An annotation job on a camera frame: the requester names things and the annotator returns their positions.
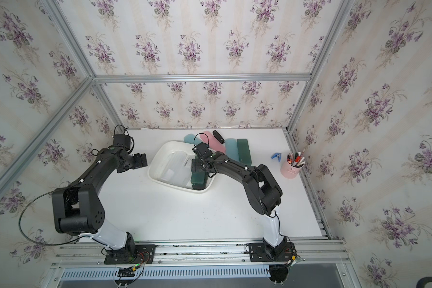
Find dark green pencil case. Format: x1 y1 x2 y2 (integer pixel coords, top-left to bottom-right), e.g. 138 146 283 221
236 139 252 166
191 158 208 191

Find frosted white pencil case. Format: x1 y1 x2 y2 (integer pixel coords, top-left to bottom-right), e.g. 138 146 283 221
170 151 193 188

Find white plastic storage box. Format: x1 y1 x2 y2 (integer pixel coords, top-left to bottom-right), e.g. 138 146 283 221
148 141 214 194

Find ribbed clear pencil case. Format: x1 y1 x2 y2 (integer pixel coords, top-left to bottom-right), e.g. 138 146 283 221
160 163 176 182

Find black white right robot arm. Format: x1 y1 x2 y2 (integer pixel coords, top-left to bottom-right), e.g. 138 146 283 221
192 152 297 261

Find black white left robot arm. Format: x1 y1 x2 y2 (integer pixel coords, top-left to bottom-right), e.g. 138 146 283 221
52 146 148 254

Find pink pencil case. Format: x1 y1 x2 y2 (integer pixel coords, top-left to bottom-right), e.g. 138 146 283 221
200 131 226 153

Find teal pencil case right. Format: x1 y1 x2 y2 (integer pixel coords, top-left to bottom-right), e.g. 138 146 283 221
225 139 240 162

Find teal pencil case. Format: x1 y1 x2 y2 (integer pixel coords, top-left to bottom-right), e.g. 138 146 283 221
184 134 200 145
225 139 240 162

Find teal pencil case left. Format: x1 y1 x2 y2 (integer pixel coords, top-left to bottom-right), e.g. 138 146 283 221
184 134 200 145

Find blue staple remover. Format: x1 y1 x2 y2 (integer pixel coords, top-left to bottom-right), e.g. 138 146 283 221
271 152 282 162

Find pink pen cup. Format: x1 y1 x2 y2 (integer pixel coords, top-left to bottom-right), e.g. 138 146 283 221
280 160 302 179

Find pens in cup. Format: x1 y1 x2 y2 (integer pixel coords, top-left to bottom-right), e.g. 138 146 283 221
286 151 306 168

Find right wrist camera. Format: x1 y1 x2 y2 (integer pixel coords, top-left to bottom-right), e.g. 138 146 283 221
192 142 212 159

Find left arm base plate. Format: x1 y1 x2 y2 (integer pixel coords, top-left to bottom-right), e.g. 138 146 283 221
103 244 157 265

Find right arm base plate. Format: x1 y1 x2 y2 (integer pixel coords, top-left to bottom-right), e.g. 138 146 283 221
246 238 298 263

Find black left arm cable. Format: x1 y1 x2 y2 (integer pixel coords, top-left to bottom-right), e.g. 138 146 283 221
17 190 84 247

